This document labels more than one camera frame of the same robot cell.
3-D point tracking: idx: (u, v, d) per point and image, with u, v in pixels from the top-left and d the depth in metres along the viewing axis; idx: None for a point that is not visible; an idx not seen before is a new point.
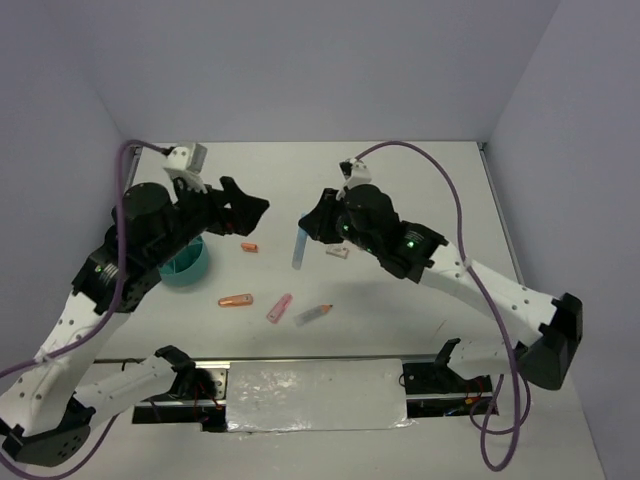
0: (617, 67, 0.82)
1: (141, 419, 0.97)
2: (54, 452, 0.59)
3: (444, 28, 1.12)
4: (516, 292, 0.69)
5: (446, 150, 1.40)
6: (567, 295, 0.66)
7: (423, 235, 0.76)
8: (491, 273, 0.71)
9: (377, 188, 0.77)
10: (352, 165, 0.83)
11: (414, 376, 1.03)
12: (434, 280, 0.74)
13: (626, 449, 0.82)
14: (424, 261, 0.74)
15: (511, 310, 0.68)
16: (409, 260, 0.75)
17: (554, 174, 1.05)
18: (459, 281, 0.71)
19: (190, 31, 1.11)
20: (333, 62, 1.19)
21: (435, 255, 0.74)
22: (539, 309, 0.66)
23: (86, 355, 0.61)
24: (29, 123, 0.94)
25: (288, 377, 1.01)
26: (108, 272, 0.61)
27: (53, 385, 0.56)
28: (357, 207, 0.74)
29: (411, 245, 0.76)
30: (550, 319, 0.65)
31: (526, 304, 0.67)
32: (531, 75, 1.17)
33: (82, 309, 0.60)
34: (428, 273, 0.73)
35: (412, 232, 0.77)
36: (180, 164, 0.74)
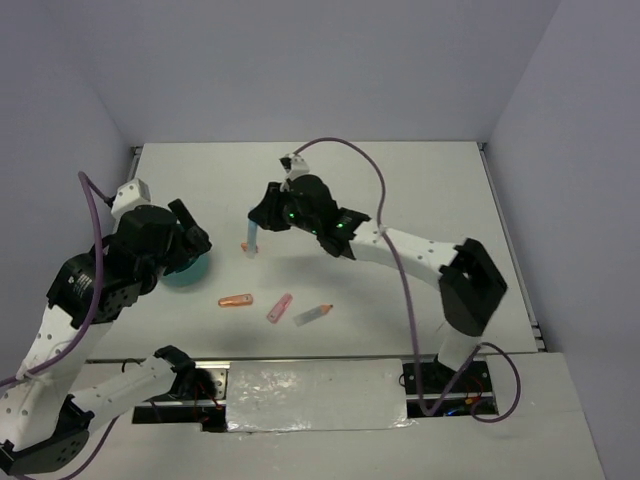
0: (619, 63, 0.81)
1: (142, 419, 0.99)
2: (53, 458, 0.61)
3: (444, 25, 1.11)
4: (423, 245, 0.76)
5: (446, 150, 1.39)
6: (467, 239, 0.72)
7: (352, 216, 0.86)
8: (401, 233, 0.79)
9: (317, 179, 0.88)
10: (291, 159, 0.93)
11: (414, 376, 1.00)
12: (363, 251, 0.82)
13: (626, 449, 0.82)
14: (352, 236, 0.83)
15: (418, 259, 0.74)
16: (344, 240, 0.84)
17: (554, 173, 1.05)
18: (376, 245, 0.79)
19: (189, 30, 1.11)
20: (332, 62, 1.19)
21: (359, 229, 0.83)
22: (442, 254, 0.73)
23: (70, 366, 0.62)
24: (31, 125, 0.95)
25: (288, 377, 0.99)
26: (81, 283, 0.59)
27: (38, 401, 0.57)
28: (300, 194, 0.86)
29: (341, 226, 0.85)
30: (450, 261, 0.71)
31: (431, 252, 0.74)
32: (532, 72, 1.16)
33: (59, 322, 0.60)
34: (354, 244, 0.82)
35: (345, 215, 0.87)
36: (134, 196, 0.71)
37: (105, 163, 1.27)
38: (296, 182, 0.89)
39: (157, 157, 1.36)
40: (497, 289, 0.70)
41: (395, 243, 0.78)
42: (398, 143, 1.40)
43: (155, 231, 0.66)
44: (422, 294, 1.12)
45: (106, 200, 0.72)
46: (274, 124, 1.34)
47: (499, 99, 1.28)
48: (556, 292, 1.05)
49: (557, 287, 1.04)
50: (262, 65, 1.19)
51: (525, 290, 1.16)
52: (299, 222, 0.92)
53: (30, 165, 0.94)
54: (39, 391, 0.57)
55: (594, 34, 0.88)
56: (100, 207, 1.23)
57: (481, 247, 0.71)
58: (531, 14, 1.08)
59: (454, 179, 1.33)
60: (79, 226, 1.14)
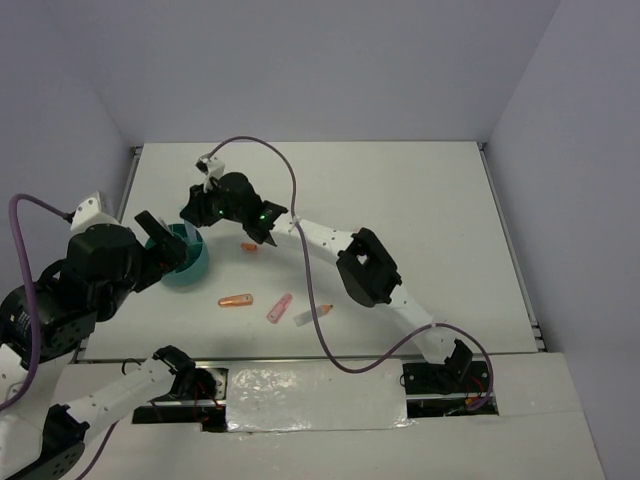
0: (620, 63, 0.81)
1: (142, 419, 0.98)
2: (49, 472, 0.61)
3: (445, 25, 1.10)
4: (327, 233, 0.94)
5: (447, 150, 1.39)
6: (362, 229, 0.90)
7: (273, 208, 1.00)
8: (311, 223, 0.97)
9: (241, 174, 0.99)
10: (206, 164, 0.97)
11: (414, 376, 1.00)
12: (282, 239, 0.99)
13: (627, 449, 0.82)
14: (272, 227, 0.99)
15: (323, 245, 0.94)
16: (266, 231, 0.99)
17: (553, 173, 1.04)
18: (291, 234, 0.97)
19: (190, 31, 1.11)
20: (333, 63, 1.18)
21: (279, 220, 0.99)
22: (340, 241, 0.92)
23: (40, 391, 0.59)
24: (30, 127, 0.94)
25: (288, 377, 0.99)
26: (22, 321, 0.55)
27: (9, 435, 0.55)
28: (226, 190, 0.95)
29: (264, 217, 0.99)
30: (346, 246, 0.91)
31: (333, 240, 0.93)
32: (532, 71, 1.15)
33: (8, 362, 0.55)
34: (274, 233, 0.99)
35: (267, 208, 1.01)
36: (93, 211, 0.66)
37: (105, 164, 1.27)
38: (222, 180, 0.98)
39: (156, 158, 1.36)
40: (385, 268, 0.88)
41: (306, 232, 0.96)
42: (398, 143, 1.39)
43: (109, 257, 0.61)
44: (422, 294, 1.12)
45: (64, 217, 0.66)
46: (273, 124, 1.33)
47: (499, 98, 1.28)
48: (556, 292, 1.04)
49: (557, 287, 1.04)
50: (262, 66, 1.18)
51: (525, 290, 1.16)
52: (228, 215, 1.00)
53: (30, 167, 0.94)
54: (8, 426, 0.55)
55: (596, 33, 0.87)
56: None
57: (373, 236, 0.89)
58: (531, 14, 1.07)
59: (454, 179, 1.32)
60: None
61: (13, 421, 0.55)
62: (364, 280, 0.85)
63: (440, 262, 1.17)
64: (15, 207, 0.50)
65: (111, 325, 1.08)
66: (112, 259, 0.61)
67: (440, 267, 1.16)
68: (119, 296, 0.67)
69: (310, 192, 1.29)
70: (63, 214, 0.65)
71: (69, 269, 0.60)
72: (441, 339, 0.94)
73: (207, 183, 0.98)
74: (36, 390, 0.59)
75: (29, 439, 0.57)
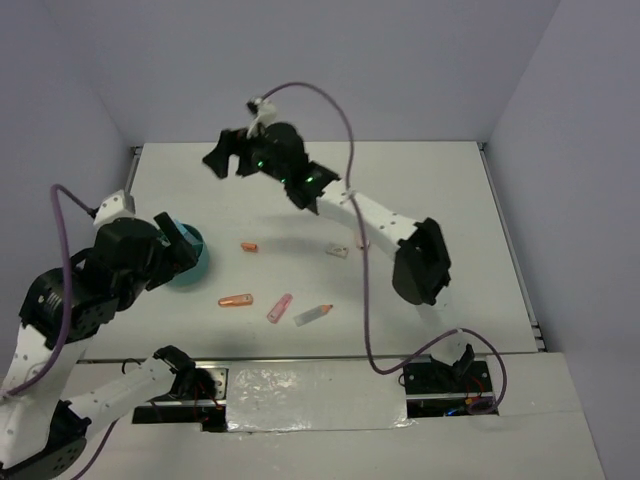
0: (620, 63, 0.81)
1: (142, 419, 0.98)
2: (50, 467, 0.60)
3: (444, 25, 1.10)
4: (386, 216, 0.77)
5: (447, 150, 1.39)
6: (427, 220, 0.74)
7: (323, 172, 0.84)
8: (369, 200, 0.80)
9: (292, 126, 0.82)
10: (256, 103, 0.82)
11: (414, 375, 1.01)
12: (329, 211, 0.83)
13: (627, 449, 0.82)
14: (320, 194, 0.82)
15: (380, 229, 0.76)
16: (311, 196, 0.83)
17: (553, 173, 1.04)
18: (342, 207, 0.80)
19: (190, 31, 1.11)
20: (333, 63, 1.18)
21: (329, 188, 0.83)
22: (401, 228, 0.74)
23: (55, 379, 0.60)
24: (30, 127, 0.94)
25: (288, 377, 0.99)
26: (51, 302, 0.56)
27: (24, 419, 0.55)
28: (274, 140, 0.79)
29: (310, 180, 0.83)
30: (408, 235, 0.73)
31: (392, 225, 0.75)
32: (531, 71, 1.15)
33: (34, 343, 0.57)
34: (322, 202, 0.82)
35: (315, 170, 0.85)
36: (117, 208, 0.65)
37: (105, 164, 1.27)
38: (269, 129, 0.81)
39: (156, 157, 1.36)
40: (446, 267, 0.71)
41: (361, 208, 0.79)
42: (398, 143, 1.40)
43: (135, 246, 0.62)
44: None
45: (88, 212, 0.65)
46: None
47: (499, 98, 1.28)
48: (556, 292, 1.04)
49: (557, 287, 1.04)
50: (261, 66, 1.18)
51: (525, 290, 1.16)
52: (268, 169, 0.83)
53: (30, 167, 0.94)
54: (23, 409, 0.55)
55: (595, 34, 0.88)
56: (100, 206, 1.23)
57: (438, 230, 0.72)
58: (531, 14, 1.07)
59: (454, 179, 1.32)
60: (80, 225, 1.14)
61: (28, 404, 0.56)
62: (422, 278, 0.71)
63: None
64: (55, 192, 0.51)
65: (111, 325, 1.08)
66: (137, 249, 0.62)
67: None
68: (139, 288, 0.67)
69: None
70: (87, 209, 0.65)
71: (95, 256, 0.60)
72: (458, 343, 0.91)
73: (252, 124, 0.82)
74: (55, 375, 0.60)
75: (38, 426, 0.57)
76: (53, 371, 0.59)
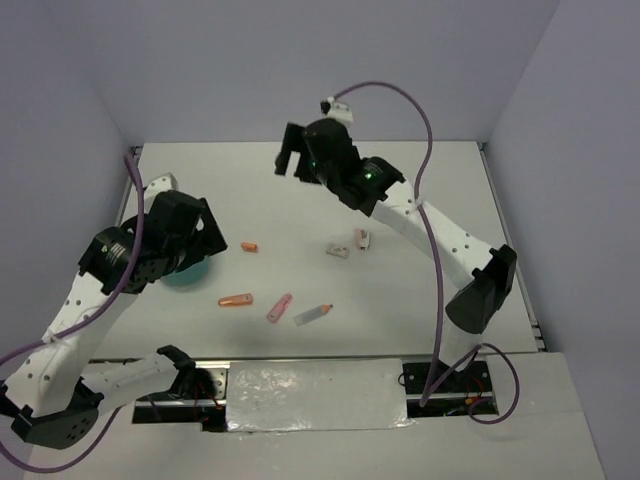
0: (620, 64, 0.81)
1: (141, 418, 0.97)
2: (63, 435, 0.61)
3: (444, 26, 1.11)
4: (460, 238, 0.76)
5: (447, 150, 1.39)
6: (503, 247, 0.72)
7: (386, 170, 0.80)
8: (441, 216, 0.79)
9: (341, 123, 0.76)
10: (330, 103, 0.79)
11: (414, 376, 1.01)
12: (391, 216, 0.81)
13: (627, 449, 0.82)
14: (382, 197, 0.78)
15: (451, 252, 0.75)
16: (365, 190, 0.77)
17: (553, 173, 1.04)
18: (409, 218, 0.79)
19: (190, 31, 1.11)
20: (334, 63, 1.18)
21: (391, 192, 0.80)
22: (475, 254, 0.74)
23: (94, 334, 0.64)
24: (30, 126, 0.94)
25: (288, 377, 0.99)
26: (114, 252, 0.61)
27: (62, 366, 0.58)
28: (313, 134, 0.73)
29: (368, 176, 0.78)
30: (484, 265, 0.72)
31: (466, 249, 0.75)
32: (531, 72, 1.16)
33: (90, 290, 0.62)
34: (383, 206, 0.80)
35: (371, 165, 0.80)
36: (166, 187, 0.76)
37: (105, 163, 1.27)
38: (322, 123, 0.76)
39: (156, 157, 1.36)
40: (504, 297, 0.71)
41: (432, 225, 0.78)
42: (398, 144, 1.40)
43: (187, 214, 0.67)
44: (423, 294, 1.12)
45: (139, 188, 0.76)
46: (274, 124, 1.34)
47: (499, 99, 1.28)
48: (556, 292, 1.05)
49: (557, 287, 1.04)
50: (262, 65, 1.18)
51: (525, 290, 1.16)
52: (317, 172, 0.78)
53: (29, 165, 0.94)
54: (66, 353, 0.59)
55: (595, 34, 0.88)
56: (100, 205, 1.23)
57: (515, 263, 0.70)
58: (531, 14, 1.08)
59: (454, 179, 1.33)
60: (81, 224, 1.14)
61: (70, 349, 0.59)
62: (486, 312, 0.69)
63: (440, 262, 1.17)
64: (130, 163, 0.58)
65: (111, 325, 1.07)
66: (187, 218, 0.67)
67: None
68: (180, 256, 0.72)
69: (310, 192, 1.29)
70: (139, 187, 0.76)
71: (150, 219, 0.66)
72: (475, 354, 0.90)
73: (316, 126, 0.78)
74: (96, 329, 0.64)
75: (69, 376, 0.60)
76: (97, 323, 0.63)
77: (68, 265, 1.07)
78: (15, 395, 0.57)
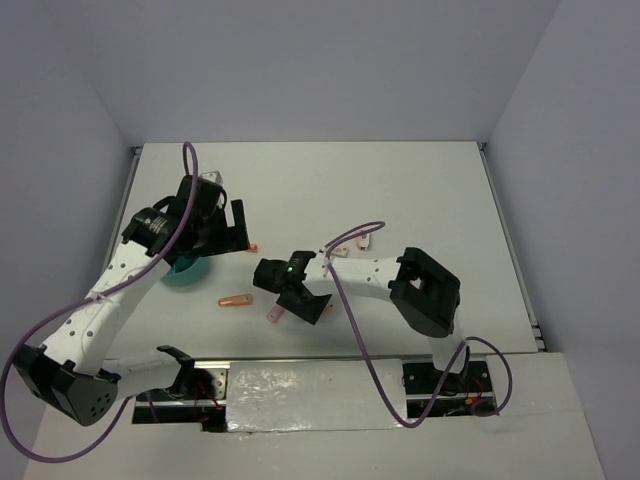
0: (621, 64, 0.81)
1: (140, 419, 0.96)
2: (89, 406, 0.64)
3: (444, 26, 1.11)
4: (369, 266, 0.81)
5: (447, 150, 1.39)
6: (405, 250, 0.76)
7: (300, 257, 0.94)
8: (345, 261, 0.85)
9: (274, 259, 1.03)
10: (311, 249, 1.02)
11: (414, 376, 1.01)
12: (317, 285, 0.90)
13: (628, 449, 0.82)
14: (304, 276, 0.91)
15: (367, 281, 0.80)
16: (299, 281, 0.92)
17: (553, 173, 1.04)
18: (326, 278, 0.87)
19: (190, 33, 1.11)
20: (334, 64, 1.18)
21: (309, 268, 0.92)
22: (386, 271, 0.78)
23: (133, 298, 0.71)
24: (30, 127, 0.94)
25: (288, 377, 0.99)
26: (156, 224, 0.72)
27: (103, 323, 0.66)
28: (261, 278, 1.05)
29: (291, 269, 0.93)
30: (395, 274, 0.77)
31: (377, 271, 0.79)
32: (532, 71, 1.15)
33: (133, 255, 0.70)
34: (308, 282, 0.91)
35: (296, 258, 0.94)
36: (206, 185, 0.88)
37: (105, 163, 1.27)
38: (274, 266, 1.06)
39: (156, 157, 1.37)
40: (449, 287, 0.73)
41: (340, 271, 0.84)
42: (398, 144, 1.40)
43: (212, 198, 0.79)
44: None
45: None
46: (273, 124, 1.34)
47: (500, 98, 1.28)
48: (556, 292, 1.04)
49: (557, 288, 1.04)
50: (262, 66, 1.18)
51: (525, 290, 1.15)
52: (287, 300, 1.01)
53: (29, 166, 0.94)
54: (108, 311, 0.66)
55: (595, 35, 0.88)
56: (100, 205, 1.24)
57: (423, 255, 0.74)
58: (532, 14, 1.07)
59: (454, 179, 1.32)
60: (81, 225, 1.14)
61: (113, 307, 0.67)
62: (431, 309, 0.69)
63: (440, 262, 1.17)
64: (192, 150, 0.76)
65: None
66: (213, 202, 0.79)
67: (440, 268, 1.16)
68: (200, 241, 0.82)
69: (309, 192, 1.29)
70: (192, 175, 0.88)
71: (181, 200, 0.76)
72: (448, 364, 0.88)
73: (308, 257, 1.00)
74: (134, 294, 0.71)
75: (106, 334, 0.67)
76: (137, 287, 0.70)
77: (69, 266, 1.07)
78: (53, 352, 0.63)
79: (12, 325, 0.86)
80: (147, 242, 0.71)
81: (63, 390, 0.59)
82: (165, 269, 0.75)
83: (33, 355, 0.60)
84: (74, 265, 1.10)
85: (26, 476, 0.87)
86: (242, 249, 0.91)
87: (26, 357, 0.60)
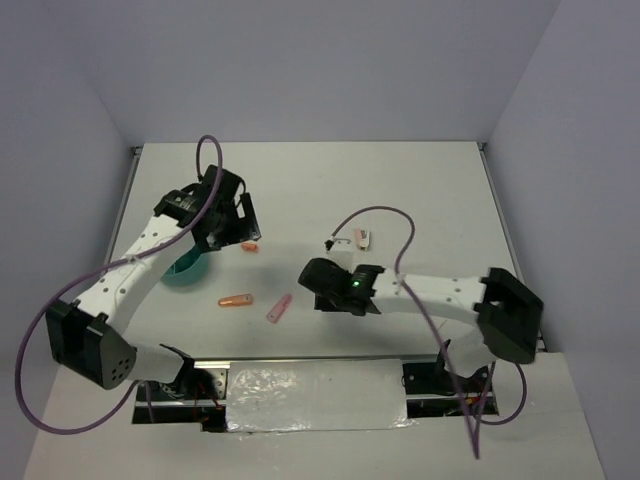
0: (620, 64, 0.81)
1: (140, 419, 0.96)
2: (111, 367, 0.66)
3: (444, 27, 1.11)
4: (448, 286, 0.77)
5: (447, 150, 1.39)
6: (491, 270, 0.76)
7: (366, 271, 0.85)
8: (419, 278, 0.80)
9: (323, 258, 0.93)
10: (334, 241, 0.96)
11: (414, 376, 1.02)
12: (385, 304, 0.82)
13: (627, 449, 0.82)
14: (372, 293, 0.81)
15: (446, 302, 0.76)
16: (363, 299, 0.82)
17: (553, 173, 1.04)
18: (399, 297, 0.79)
19: (191, 33, 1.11)
20: (334, 64, 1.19)
21: (376, 283, 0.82)
22: (469, 292, 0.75)
23: (162, 266, 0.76)
24: (29, 127, 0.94)
25: (288, 377, 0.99)
26: (185, 203, 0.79)
27: (135, 283, 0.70)
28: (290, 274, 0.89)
29: (355, 283, 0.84)
30: (481, 296, 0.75)
31: (458, 292, 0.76)
32: (531, 72, 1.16)
33: (165, 227, 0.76)
34: (375, 300, 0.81)
35: (358, 272, 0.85)
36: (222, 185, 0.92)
37: (105, 163, 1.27)
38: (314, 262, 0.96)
39: (156, 157, 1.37)
40: (535, 312, 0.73)
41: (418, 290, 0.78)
42: (398, 144, 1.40)
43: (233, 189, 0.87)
44: None
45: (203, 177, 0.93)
46: (274, 124, 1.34)
47: (499, 99, 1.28)
48: (556, 291, 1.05)
49: (557, 287, 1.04)
50: (261, 66, 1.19)
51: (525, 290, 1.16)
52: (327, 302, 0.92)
53: (30, 165, 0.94)
54: (140, 271, 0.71)
55: (595, 36, 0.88)
56: (101, 205, 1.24)
57: (508, 275, 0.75)
58: (531, 15, 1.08)
59: (454, 179, 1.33)
60: (81, 225, 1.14)
61: (146, 268, 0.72)
62: (518, 336, 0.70)
63: (440, 262, 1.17)
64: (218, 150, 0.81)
65: None
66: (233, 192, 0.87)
67: (440, 268, 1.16)
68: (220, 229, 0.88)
69: (309, 192, 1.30)
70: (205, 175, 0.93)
71: (206, 186, 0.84)
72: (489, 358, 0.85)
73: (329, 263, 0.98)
74: (163, 263, 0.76)
75: (135, 294, 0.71)
76: (167, 256, 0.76)
77: (69, 267, 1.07)
78: (87, 305, 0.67)
79: (12, 325, 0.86)
80: (174, 217, 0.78)
81: (88, 342, 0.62)
82: (191, 245, 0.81)
83: (64, 308, 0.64)
84: (74, 265, 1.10)
85: (26, 476, 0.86)
86: (255, 239, 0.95)
87: (57, 310, 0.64)
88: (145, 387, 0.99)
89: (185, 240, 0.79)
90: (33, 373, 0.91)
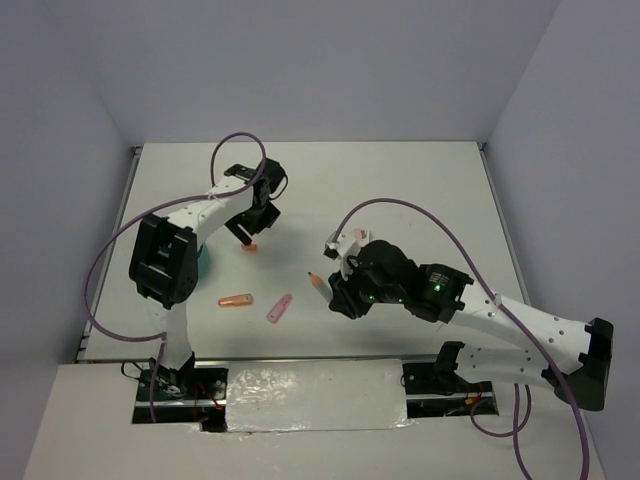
0: (620, 63, 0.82)
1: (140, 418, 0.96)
2: (185, 279, 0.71)
3: (444, 27, 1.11)
4: (551, 326, 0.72)
5: (447, 150, 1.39)
6: (598, 321, 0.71)
7: (446, 274, 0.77)
8: (522, 307, 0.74)
9: (382, 244, 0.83)
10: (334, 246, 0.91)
11: (414, 376, 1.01)
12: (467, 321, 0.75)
13: (627, 449, 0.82)
14: (458, 305, 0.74)
15: (548, 343, 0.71)
16: (438, 303, 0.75)
17: (553, 173, 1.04)
18: (492, 319, 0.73)
19: (191, 33, 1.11)
20: (334, 64, 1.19)
21: (464, 296, 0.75)
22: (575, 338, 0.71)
23: (226, 213, 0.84)
24: (30, 126, 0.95)
25: (288, 377, 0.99)
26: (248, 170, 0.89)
27: (214, 214, 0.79)
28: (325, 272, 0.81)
29: (437, 287, 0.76)
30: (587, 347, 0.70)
31: (561, 336, 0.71)
32: (532, 72, 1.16)
33: (233, 181, 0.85)
34: (461, 315, 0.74)
35: (436, 273, 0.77)
36: None
37: (105, 164, 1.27)
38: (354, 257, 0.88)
39: (156, 157, 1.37)
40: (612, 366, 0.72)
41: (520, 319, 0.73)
42: (398, 144, 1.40)
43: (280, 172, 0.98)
44: None
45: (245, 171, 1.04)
46: (274, 124, 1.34)
47: (499, 99, 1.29)
48: (556, 291, 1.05)
49: (557, 287, 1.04)
50: (262, 66, 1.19)
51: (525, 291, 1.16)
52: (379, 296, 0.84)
53: (30, 165, 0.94)
54: (217, 207, 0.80)
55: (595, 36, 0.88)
56: (101, 205, 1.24)
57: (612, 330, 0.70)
58: (531, 15, 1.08)
59: (454, 179, 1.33)
60: (81, 225, 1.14)
61: (221, 206, 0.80)
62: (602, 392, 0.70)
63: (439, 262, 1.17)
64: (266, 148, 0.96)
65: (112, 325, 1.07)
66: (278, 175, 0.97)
67: None
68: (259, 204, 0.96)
69: (309, 191, 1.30)
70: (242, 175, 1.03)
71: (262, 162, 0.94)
72: (522, 368, 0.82)
73: (344, 267, 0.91)
74: (228, 211, 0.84)
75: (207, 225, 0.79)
76: (232, 204, 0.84)
77: (69, 267, 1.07)
78: (174, 222, 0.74)
79: (13, 324, 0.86)
80: (241, 175, 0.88)
81: (174, 249, 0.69)
82: (246, 205, 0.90)
83: (156, 219, 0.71)
84: (74, 265, 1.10)
85: (26, 476, 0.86)
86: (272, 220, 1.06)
87: (148, 222, 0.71)
88: (144, 386, 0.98)
89: (245, 198, 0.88)
90: (33, 372, 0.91)
